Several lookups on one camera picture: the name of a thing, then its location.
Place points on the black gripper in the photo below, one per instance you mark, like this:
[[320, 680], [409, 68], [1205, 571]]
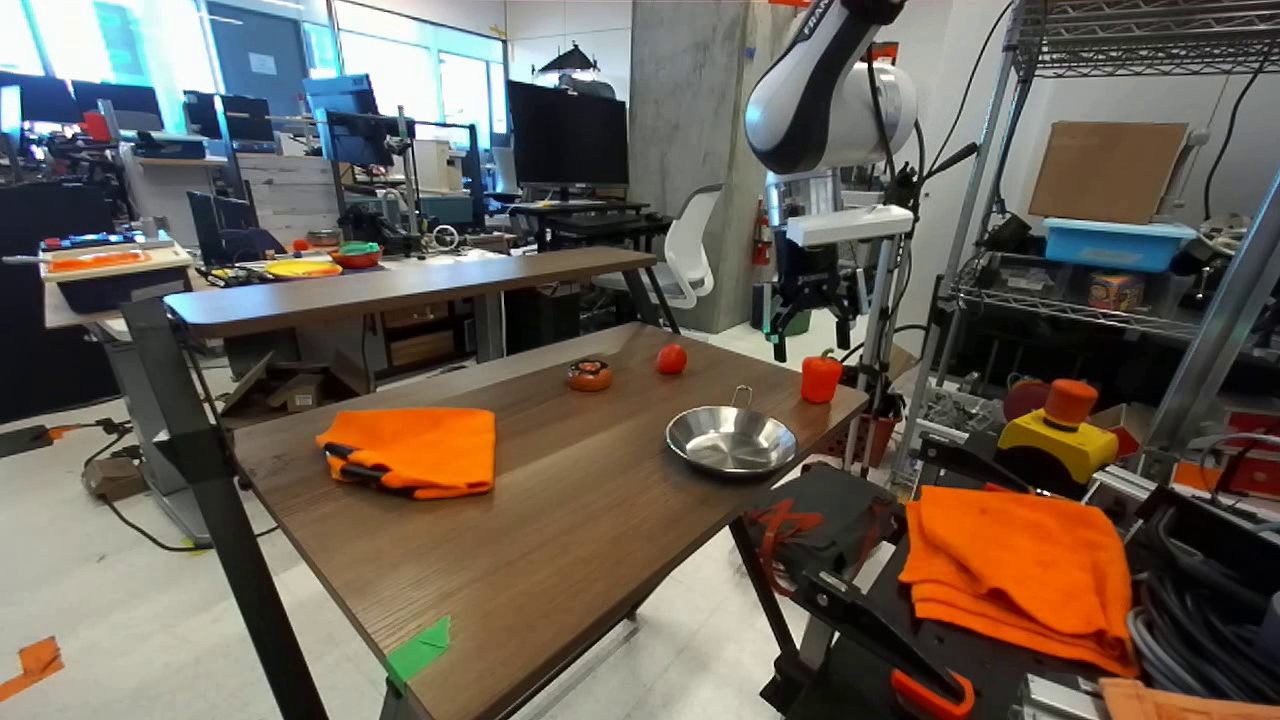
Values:
[[809, 276]]

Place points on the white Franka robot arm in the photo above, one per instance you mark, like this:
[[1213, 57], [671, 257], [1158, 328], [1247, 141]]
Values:
[[822, 87]]

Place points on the orange toy pepper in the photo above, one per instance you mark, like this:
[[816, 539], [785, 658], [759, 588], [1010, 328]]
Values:
[[816, 383]]

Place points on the silver upright stand pole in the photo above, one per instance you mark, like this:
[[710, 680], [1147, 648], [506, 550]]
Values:
[[883, 344]]

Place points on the silver metal bowl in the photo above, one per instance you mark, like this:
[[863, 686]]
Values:
[[730, 443]]

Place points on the red toy tomato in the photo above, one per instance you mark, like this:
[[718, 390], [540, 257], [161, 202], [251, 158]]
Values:
[[671, 358]]

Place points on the white moulded chair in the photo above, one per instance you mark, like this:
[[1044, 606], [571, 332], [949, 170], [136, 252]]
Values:
[[689, 248]]

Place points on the small orange bowl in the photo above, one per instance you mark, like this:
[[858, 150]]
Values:
[[591, 372]]

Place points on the yellow emergency stop box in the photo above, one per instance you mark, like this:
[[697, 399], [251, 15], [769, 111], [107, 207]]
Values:
[[1060, 433]]

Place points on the black computer monitor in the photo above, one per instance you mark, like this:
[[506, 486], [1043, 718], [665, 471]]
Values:
[[565, 132]]

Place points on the brown wooden table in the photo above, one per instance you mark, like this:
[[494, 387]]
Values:
[[563, 520]]

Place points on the folded orange cloth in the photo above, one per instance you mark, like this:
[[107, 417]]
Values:
[[1021, 565]]

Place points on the blue plastic bin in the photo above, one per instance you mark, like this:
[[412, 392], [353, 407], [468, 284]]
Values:
[[1116, 245]]

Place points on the brown cardboard sheet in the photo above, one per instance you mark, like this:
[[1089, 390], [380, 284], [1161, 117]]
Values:
[[1104, 170]]

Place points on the crumpled orange cloth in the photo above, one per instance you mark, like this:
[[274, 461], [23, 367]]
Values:
[[416, 450]]

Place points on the red green toy bowl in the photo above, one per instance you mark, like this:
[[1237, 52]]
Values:
[[358, 252]]

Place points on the green tape piece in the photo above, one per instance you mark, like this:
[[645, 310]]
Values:
[[416, 648]]

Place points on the yellow toy plate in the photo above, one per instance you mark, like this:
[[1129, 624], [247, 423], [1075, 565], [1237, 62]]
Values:
[[300, 271]]

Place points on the box of colourful toys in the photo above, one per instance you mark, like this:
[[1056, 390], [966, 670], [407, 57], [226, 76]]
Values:
[[107, 257]]

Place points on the white work table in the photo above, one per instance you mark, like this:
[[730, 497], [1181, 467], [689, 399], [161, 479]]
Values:
[[92, 284]]

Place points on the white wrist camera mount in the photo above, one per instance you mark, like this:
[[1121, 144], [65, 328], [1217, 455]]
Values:
[[849, 225]]

